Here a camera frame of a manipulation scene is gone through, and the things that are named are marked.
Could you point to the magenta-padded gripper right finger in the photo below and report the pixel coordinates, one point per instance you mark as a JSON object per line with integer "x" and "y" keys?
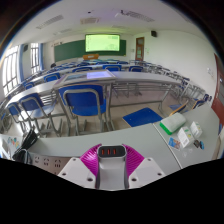
{"x": 148, "y": 171}

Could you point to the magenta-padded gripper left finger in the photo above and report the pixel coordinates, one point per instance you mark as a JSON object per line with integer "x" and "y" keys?
{"x": 75, "y": 171}

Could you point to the brown power strip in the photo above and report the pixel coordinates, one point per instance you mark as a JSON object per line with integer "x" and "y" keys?
{"x": 50, "y": 162}

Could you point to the blue printed card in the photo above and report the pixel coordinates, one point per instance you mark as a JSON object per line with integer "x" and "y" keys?
{"x": 174, "y": 143}

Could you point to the white box with green print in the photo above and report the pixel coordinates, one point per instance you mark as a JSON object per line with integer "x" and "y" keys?
{"x": 185, "y": 137}

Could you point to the green and white pack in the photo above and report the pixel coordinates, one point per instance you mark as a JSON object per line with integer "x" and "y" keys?
{"x": 173, "y": 123}

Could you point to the blue chair seat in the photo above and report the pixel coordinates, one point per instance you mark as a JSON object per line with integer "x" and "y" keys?
{"x": 142, "y": 116}

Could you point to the small dark items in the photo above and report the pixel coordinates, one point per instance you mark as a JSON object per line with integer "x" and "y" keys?
{"x": 198, "y": 144}

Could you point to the white small box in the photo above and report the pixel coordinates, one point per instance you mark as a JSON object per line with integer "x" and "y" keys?
{"x": 196, "y": 129}

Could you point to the colourful sticker cards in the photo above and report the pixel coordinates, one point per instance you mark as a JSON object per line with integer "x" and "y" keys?
{"x": 13, "y": 142}

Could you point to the grey desk with framed top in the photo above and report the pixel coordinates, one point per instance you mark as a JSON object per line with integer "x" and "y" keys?
{"x": 71, "y": 80}

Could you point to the long grey desk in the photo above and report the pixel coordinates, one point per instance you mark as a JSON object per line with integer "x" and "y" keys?
{"x": 30, "y": 90}
{"x": 146, "y": 79}

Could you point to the white sheet on desk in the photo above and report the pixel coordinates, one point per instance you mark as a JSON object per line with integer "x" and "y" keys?
{"x": 99, "y": 74}

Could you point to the red door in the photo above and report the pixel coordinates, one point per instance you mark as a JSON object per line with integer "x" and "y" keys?
{"x": 218, "y": 96}

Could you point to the orange lectern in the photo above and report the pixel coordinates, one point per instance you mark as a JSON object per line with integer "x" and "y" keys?
{"x": 90, "y": 57}

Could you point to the blue curtain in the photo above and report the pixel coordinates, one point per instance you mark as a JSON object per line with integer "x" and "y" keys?
{"x": 41, "y": 56}
{"x": 21, "y": 63}

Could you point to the narrow bright window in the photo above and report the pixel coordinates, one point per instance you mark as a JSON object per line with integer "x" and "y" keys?
{"x": 35, "y": 58}

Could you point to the large bright window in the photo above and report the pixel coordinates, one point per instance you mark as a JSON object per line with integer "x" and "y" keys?
{"x": 10, "y": 70}

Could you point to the green chalkboard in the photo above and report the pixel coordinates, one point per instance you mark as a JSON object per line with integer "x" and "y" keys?
{"x": 68, "y": 50}

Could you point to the brown door with window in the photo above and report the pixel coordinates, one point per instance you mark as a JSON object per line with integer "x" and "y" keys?
{"x": 139, "y": 49}

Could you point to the lit projector screen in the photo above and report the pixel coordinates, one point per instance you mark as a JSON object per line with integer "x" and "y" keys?
{"x": 102, "y": 43}

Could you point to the ceiling air conditioner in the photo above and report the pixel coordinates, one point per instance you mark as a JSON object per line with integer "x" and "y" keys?
{"x": 90, "y": 20}

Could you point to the ceiling light panels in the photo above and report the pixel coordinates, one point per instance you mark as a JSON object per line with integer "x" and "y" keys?
{"x": 50, "y": 21}

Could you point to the blue chair with metal frame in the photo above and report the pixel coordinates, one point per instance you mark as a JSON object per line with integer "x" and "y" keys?
{"x": 15, "y": 110}
{"x": 33, "y": 104}
{"x": 83, "y": 100}

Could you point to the black wall speaker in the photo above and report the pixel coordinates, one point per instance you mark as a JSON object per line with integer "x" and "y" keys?
{"x": 25, "y": 48}
{"x": 153, "y": 33}

